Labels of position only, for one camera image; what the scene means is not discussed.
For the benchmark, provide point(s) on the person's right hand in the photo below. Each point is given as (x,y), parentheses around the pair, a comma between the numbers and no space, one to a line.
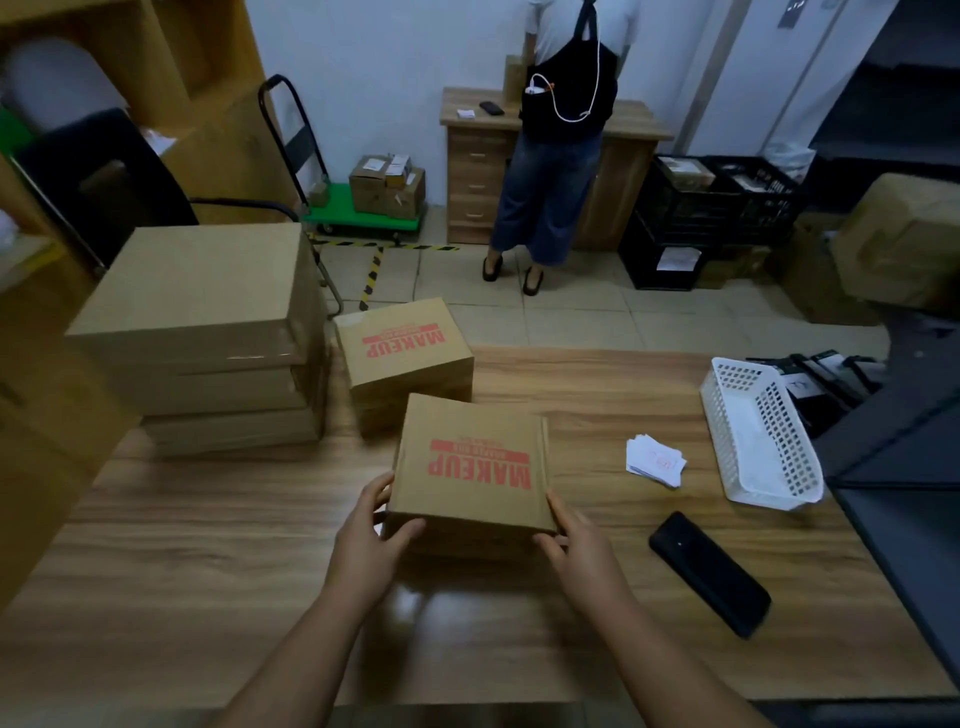
(589,570)

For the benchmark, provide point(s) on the person's left hand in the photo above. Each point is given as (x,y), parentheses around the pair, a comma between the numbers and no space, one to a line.
(360,555)

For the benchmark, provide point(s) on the black handheld scanner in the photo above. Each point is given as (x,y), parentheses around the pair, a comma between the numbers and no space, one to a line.
(709,574)

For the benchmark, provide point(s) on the stack of white stickers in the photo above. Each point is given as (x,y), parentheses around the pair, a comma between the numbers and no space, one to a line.
(656,461)

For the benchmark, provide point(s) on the red printed cardboard box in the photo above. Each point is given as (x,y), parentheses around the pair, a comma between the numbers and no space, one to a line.
(465,427)

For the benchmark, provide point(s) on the red striped cardboard box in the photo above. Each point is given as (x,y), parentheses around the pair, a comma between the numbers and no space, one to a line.
(397,367)

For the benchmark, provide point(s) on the person's right forearm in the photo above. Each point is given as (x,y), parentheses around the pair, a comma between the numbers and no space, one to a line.
(675,667)

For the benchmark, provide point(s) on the person's left forearm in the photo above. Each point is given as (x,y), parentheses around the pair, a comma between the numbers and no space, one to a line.
(292,667)

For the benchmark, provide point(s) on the medium taped cardboard box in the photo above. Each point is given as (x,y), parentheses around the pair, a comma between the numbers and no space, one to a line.
(375,199)

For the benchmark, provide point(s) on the tiny cardboard box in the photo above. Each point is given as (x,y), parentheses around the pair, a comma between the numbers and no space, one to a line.
(319,195)

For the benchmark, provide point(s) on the small yellowish cardboard box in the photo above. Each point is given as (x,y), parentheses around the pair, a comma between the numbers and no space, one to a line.
(397,171)

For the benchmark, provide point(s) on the small labelled cardboard box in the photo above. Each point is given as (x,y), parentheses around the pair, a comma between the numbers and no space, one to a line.
(369,166)

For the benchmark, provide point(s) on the stack of large cardboard boxes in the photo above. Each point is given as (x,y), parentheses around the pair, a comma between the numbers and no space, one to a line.
(225,150)

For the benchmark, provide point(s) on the stack of small cardboard boxes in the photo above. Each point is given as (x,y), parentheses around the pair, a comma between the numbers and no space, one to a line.
(514,79)

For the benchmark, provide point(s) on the pile of translucent backing papers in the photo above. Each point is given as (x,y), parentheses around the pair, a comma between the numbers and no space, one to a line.
(754,439)

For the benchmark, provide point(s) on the white perforated plastic tray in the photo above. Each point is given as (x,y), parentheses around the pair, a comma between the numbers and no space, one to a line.
(724,375)

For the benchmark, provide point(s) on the black scanners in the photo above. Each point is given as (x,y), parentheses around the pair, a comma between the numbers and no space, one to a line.
(806,397)

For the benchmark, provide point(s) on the black plastic crates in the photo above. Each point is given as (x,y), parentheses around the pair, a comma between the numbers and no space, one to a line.
(637,274)

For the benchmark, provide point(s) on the black flat device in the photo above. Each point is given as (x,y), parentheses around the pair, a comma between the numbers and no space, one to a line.
(866,371)
(847,371)
(825,379)

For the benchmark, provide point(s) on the dark metal shelf rack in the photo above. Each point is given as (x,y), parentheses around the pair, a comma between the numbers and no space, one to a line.
(900,540)
(892,112)

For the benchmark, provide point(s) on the green platform trolley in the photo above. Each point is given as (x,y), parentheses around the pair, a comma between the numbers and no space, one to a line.
(352,217)

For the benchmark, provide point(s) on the black plastic crate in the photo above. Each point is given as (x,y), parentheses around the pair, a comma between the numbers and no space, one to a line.
(675,214)
(765,210)

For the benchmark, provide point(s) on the wooden drawer desk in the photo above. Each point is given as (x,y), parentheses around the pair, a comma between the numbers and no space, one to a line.
(472,172)

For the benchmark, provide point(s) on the flat brown parcel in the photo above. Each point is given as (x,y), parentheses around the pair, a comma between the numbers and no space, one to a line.
(22,259)

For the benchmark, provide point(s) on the white plastic bag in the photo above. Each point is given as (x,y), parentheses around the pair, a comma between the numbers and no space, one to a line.
(791,161)

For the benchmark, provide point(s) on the black office chair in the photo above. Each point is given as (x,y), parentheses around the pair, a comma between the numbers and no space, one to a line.
(97,180)

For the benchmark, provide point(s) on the small black phone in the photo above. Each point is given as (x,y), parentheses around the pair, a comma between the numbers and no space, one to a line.
(492,108)

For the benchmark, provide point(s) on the white standing air conditioner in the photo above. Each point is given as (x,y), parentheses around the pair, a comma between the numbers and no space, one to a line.
(765,75)

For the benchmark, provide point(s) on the small green packet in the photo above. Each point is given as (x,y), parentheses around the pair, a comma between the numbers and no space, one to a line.
(15,131)

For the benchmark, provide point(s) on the grey soft parcel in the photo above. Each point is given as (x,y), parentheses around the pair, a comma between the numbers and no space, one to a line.
(60,82)

